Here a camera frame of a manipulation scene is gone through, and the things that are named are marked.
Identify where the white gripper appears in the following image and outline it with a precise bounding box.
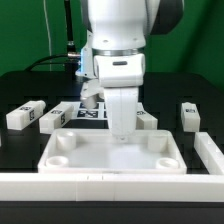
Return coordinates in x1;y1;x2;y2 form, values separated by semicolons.
80;54;145;136

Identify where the white desk top tray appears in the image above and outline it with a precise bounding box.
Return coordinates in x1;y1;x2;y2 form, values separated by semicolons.
38;129;187;174

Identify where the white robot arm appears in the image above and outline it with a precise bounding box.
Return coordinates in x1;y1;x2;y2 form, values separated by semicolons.
81;0;184;137

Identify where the marker tag sheet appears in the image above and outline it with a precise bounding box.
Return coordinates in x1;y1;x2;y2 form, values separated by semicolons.
62;101;107;120

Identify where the white L-shaped fence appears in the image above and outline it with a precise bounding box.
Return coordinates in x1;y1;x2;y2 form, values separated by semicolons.
0;132;224;202

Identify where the black thick cable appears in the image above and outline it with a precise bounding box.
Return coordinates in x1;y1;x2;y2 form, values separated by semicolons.
24;0;83;72

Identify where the white thin cable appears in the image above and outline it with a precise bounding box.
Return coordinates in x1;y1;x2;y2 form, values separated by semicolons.
43;0;53;72

